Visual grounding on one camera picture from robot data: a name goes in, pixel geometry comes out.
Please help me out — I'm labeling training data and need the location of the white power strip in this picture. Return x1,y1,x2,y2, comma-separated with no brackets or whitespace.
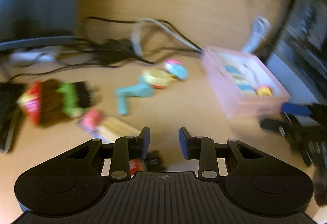
10,50,61,64

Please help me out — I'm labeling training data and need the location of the grey cable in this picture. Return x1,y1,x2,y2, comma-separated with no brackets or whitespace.
131,18,205,56

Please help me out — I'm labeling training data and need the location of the pink blue toy ball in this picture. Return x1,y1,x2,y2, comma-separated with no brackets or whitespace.
163,59,190,81

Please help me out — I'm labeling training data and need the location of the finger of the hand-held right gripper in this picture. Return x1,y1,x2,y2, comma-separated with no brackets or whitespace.
280,102,314,116
259,118,290,134

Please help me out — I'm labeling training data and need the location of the brown green crochet doll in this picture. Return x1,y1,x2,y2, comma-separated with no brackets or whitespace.
39,79,96,127

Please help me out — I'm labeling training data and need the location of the small red black toy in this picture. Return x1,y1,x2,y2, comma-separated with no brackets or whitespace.
129,150,167,176

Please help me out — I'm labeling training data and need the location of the pink yellow striped toy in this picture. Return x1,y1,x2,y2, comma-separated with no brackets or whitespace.
79,109,141,143

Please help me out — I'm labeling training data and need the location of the pink cardboard box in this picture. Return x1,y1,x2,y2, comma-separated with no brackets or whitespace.
201,46,292,120

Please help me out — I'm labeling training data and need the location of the red yellow woven strawberry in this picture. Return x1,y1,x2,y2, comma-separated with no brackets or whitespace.
17,81,44,126

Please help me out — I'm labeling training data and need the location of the white coiled cable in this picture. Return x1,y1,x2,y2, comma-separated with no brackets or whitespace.
241,0,272,54

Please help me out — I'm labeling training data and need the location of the black keyboard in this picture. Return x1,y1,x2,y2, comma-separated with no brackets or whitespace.
0,82,26,155

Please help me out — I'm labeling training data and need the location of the striped blue yellow pad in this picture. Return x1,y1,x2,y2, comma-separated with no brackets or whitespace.
223,64,256,98

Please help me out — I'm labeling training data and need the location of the bundle of black cables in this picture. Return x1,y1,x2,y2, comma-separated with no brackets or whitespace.
10,16,205,79

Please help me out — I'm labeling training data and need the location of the teal plastic toy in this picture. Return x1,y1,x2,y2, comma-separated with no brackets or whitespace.
115,76,154,116

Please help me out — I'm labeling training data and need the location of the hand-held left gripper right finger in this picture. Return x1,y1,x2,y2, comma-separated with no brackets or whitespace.
179,126,265,180

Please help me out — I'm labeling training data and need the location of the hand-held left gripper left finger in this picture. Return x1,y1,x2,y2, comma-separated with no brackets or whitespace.
62,126,151,180

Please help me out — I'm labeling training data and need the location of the small red yellow toy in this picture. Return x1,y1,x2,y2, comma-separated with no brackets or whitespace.
255,85,273,98

